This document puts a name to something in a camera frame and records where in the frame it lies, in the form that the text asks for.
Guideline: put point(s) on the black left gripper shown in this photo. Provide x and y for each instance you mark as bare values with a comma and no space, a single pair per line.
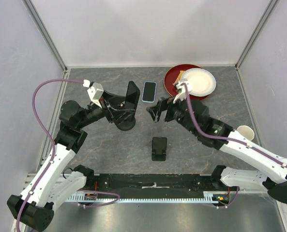
113,114

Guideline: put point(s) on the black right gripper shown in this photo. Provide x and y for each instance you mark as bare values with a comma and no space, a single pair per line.
162,105

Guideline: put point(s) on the black round-base clamp stand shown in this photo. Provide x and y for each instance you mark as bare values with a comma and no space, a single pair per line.
126,125

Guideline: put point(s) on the black smartphone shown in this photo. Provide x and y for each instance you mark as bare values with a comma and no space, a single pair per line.
132,96

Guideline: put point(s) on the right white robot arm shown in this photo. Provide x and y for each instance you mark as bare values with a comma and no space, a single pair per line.
270,169

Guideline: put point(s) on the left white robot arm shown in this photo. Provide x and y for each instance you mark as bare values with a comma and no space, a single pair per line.
35,206

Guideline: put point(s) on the black folding phone stand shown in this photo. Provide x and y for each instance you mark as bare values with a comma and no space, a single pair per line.
159,146

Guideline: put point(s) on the blue-cased smartphone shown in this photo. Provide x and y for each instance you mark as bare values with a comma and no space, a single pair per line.
149,92

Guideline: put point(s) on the yellow sponge cloth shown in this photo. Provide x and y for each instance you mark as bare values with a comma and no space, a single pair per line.
178,77

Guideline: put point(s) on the round red tray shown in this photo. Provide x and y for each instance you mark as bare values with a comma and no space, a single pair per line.
173,74

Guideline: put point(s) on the white paper plate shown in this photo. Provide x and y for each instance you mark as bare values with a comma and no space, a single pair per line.
200,82

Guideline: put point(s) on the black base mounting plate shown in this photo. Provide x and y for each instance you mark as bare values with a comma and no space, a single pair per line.
152,188

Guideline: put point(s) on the light blue mug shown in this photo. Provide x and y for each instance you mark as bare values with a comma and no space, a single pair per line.
246,132

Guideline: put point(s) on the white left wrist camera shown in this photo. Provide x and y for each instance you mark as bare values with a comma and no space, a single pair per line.
95,91

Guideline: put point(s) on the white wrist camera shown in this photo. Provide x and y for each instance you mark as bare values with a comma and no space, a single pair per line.
95,91
182,88

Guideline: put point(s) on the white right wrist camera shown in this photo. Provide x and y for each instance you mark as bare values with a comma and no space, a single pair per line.
182,88

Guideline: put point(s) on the aluminium frame rail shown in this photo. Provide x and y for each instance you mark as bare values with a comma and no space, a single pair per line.
221,179

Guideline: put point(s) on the aluminium corner post left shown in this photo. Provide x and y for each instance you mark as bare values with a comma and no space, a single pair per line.
44,32

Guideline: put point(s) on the aluminium corner post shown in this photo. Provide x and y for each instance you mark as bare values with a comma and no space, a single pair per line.
256,32
44,32

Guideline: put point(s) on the aluminium corner post right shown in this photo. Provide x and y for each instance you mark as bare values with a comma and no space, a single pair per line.
256,32

